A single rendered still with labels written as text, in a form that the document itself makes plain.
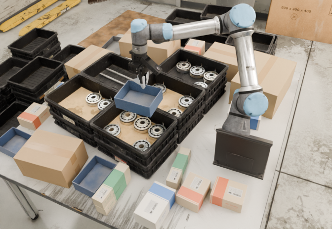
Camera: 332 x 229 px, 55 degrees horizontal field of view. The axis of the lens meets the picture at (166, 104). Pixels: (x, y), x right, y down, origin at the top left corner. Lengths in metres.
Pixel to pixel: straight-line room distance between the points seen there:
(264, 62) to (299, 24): 2.17
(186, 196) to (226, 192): 0.20
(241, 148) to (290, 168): 1.19
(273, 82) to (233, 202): 0.83
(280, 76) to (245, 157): 0.67
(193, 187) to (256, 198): 0.33
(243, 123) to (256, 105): 0.18
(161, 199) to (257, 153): 0.53
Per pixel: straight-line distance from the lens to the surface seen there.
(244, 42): 1.58
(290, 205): 2.63
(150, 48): 2.42
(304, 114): 3.31
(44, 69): 3.14
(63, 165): 1.76
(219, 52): 2.41
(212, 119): 2.08
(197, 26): 1.67
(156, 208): 1.60
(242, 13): 1.57
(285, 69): 2.24
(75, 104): 2.12
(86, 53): 2.52
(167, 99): 2.03
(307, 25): 4.40
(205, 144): 1.94
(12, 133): 2.23
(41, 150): 1.87
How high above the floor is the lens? 2.18
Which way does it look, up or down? 42 degrees down
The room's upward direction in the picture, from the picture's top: 3 degrees counter-clockwise
